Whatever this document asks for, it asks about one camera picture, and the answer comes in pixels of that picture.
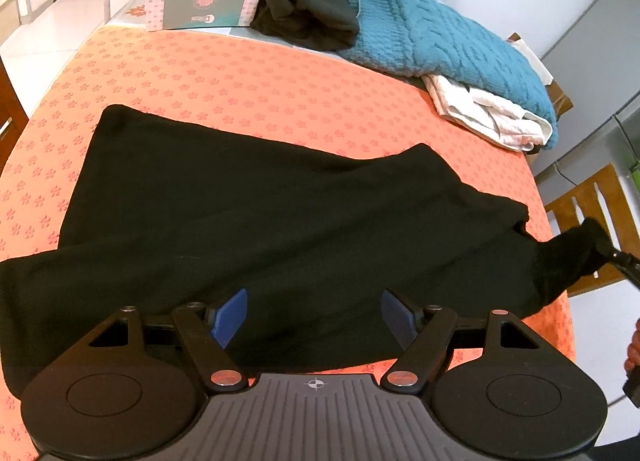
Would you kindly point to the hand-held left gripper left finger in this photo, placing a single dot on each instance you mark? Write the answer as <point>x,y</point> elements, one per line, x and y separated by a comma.
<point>231,316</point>

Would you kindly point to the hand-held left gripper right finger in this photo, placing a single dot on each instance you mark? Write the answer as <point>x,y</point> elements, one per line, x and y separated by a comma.
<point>400,316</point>

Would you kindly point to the brown cardboard box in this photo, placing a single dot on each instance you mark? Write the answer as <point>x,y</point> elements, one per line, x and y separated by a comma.
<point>561,98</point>

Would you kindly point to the person's right hand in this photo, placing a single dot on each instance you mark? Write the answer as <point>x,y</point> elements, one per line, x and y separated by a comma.
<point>634,346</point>

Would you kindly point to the wooden chair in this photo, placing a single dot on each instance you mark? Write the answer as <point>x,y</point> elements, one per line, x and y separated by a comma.
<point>559,216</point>
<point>10,96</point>

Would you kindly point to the white quilted garment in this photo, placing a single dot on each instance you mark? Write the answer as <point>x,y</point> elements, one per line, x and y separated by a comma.
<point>480,111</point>

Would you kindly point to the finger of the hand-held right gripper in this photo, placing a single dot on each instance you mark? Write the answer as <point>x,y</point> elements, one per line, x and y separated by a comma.
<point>627,265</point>

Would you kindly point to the black long-sleeve top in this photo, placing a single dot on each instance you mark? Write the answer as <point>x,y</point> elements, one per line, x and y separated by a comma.
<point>250,221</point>

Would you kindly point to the orange patterned mat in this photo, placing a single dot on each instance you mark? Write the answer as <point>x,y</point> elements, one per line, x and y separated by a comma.
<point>225,81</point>

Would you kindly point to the teal knit sweater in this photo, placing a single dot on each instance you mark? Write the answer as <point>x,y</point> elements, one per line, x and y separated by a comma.
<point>440,36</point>

